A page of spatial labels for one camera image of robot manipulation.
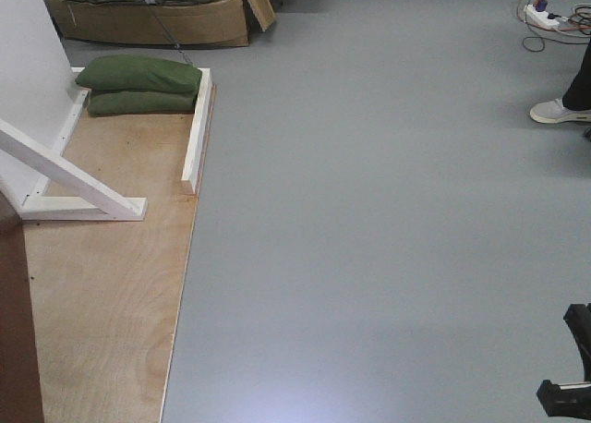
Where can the brown wooden door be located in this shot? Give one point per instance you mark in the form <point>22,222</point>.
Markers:
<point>21,396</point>

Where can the white edge batten far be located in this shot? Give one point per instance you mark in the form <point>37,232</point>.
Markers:
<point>198,128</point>

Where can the cardboard box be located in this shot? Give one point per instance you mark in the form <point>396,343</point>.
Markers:
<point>221,23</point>

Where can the lower green sandbag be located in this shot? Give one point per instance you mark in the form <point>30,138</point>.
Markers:
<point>104,103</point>

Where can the green sandbag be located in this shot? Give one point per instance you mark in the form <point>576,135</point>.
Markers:
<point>104,103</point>
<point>131,72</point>

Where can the upper green sandbag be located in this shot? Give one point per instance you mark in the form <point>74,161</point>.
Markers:
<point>131,72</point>

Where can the person's right white shoe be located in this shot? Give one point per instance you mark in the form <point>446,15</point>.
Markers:
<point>554,112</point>

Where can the white power strip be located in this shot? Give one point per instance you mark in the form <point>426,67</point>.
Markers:
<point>539,19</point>

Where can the white wooden door frame stand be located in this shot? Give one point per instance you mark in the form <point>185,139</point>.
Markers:
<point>40,108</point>

